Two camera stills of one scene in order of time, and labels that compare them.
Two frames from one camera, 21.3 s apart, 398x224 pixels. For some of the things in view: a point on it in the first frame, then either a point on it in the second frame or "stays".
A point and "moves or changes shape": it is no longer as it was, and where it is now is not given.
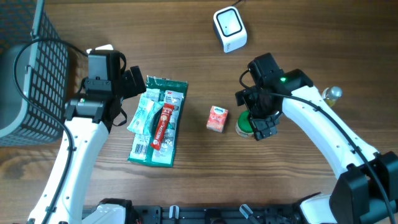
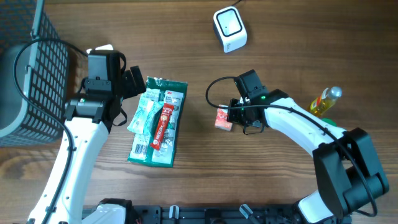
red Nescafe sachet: x=162 y=125 stays
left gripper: x=134 y=82 stays
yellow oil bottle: x=330 y=95 stays
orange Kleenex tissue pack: x=217 y=119 moves or changes shape
